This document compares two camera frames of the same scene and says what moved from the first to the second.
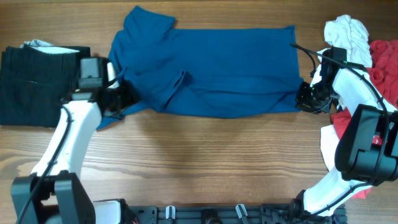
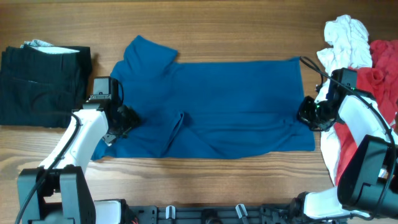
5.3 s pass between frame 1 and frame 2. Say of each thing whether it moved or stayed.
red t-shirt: stayed
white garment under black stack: stayed
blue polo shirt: moved
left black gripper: moved
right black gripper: moved
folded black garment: stayed
